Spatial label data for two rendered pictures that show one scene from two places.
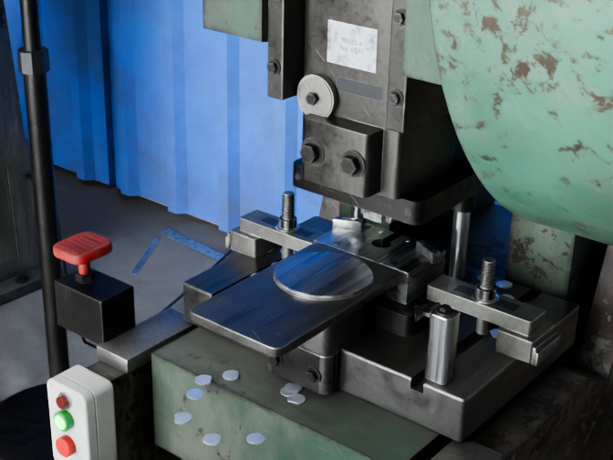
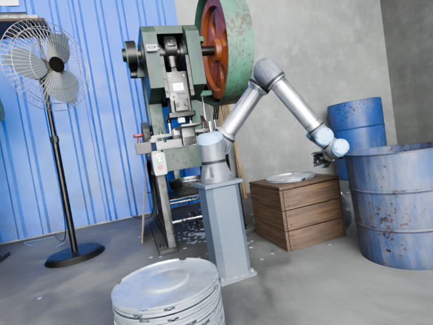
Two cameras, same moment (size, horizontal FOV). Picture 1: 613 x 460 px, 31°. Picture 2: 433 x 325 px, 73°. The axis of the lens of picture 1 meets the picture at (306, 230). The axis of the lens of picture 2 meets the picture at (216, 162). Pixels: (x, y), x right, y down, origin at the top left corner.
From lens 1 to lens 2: 174 cm
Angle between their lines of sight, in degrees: 57
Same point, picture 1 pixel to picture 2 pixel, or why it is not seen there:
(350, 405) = not seen: hidden behind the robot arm
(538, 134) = (240, 63)
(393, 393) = not seen: hidden behind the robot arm
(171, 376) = (169, 151)
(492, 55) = (236, 51)
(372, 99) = (183, 94)
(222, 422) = (183, 154)
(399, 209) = (192, 113)
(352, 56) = (178, 88)
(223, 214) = (45, 228)
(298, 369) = (190, 141)
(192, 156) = (26, 217)
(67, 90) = not seen: outside the picture
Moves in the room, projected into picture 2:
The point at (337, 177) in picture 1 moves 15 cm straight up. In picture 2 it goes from (183, 108) to (180, 86)
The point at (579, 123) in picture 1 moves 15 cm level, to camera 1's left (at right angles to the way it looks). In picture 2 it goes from (245, 59) to (233, 55)
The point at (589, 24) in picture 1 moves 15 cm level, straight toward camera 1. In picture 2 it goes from (247, 44) to (265, 35)
